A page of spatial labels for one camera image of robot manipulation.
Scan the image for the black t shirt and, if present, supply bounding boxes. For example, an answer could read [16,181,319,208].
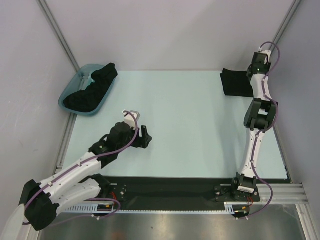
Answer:
[220,68,254,98]

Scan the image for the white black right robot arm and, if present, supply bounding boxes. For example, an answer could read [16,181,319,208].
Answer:
[230,62,278,201]

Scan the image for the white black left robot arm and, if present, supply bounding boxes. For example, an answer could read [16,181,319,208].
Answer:
[19,121,152,231]

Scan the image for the black clothes in basket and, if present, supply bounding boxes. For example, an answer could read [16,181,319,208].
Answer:
[62,62,119,113]

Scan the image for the teal plastic basket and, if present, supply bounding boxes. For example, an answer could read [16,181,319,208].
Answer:
[58,63,120,117]

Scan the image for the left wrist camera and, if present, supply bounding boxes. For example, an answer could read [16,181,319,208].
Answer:
[122,110,141,130]

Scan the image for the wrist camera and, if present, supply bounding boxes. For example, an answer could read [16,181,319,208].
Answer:
[251,50,272,69]
[122,110,141,130]

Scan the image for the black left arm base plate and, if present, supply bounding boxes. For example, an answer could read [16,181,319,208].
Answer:
[98,184,127,202]

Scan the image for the light blue slotted cable duct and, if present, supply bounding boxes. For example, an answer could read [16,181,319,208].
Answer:
[63,201,119,214]

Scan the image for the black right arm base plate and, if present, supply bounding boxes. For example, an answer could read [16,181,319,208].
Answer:
[213,184,261,203]

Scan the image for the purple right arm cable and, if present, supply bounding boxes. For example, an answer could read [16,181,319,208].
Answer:
[234,41,281,221]

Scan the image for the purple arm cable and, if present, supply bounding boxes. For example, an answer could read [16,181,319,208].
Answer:
[234,41,281,221]
[22,111,140,227]

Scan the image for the left aluminium corner post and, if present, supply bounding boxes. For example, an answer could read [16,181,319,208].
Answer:
[36,0,80,72]

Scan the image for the aluminium corner post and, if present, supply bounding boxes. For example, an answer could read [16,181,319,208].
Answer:
[36,0,80,72]
[272,0,304,46]

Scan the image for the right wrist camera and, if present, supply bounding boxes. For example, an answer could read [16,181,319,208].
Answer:
[251,50,272,69]

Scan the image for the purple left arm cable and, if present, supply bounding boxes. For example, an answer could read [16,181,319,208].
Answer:
[22,111,140,227]

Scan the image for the aluminium frame rail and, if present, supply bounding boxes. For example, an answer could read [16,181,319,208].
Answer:
[257,183,309,205]

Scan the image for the right aluminium corner post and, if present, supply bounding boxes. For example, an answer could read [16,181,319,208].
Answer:
[272,0,304,46]

